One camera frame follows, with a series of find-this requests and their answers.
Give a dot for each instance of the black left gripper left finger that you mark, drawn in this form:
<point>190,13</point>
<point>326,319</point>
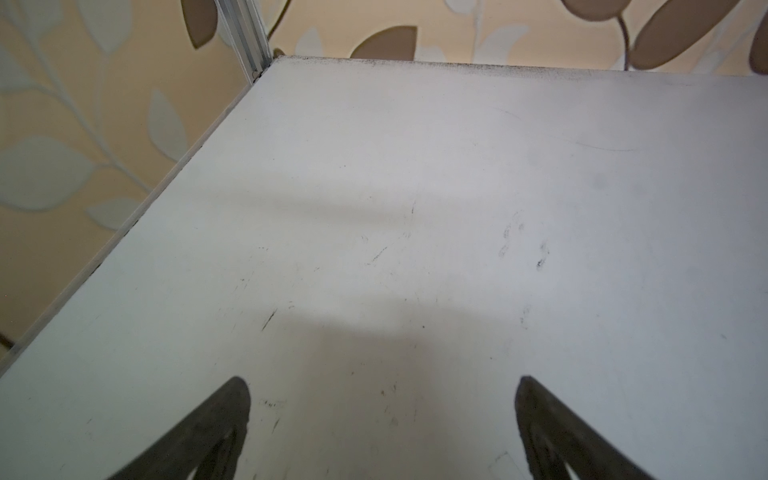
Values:
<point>206,444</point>

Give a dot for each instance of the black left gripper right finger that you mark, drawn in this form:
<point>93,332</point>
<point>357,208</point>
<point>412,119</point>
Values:
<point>560,445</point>

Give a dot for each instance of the aluminium frame post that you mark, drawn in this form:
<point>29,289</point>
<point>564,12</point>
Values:
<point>247,34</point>

